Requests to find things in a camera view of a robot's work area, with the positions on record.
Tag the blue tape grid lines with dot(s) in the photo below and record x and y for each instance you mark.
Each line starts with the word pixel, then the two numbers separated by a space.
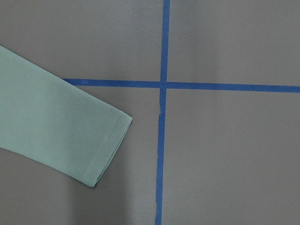
pixel 163 85

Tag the olive green long-sleeve shirt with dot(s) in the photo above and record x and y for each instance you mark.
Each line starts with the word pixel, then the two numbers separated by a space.
pixel 48 120

